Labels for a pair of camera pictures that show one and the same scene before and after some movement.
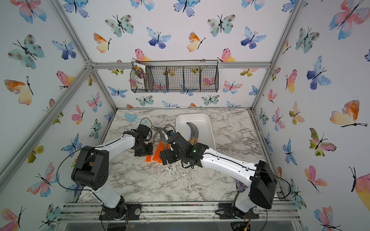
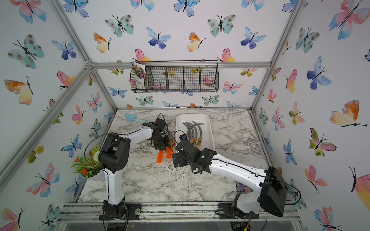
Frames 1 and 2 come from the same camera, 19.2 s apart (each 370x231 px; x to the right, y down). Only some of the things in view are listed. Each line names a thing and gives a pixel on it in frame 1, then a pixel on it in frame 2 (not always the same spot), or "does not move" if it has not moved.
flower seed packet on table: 240,186 does not move
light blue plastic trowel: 131,118 does not move
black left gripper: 150,152 -> 167,144
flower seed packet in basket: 139,71 does not move
